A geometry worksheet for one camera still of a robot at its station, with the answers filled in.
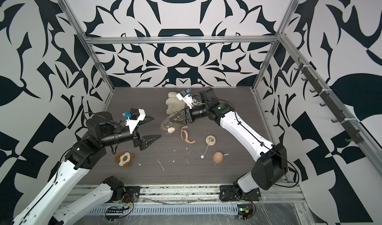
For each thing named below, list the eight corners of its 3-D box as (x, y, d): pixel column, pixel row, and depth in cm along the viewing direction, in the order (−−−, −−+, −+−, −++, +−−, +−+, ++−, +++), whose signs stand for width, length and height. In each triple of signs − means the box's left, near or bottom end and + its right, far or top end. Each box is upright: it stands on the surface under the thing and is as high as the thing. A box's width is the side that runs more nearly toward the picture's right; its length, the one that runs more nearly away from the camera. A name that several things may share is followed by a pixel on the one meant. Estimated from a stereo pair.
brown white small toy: (116, 167, 84) (113, 165, 81) (120, 154, 89) (117, 152, 86) (132, 167, 84) (129, 165, 81) (135, 154, 89) (133, 152, 86)
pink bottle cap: (213, 163, 85) (214, 161, 83) (212, 153, 89) (213, 151, 87) (223, 163, 85) (223, 161, 83) (221, 153, 89) (222, 151, 87)
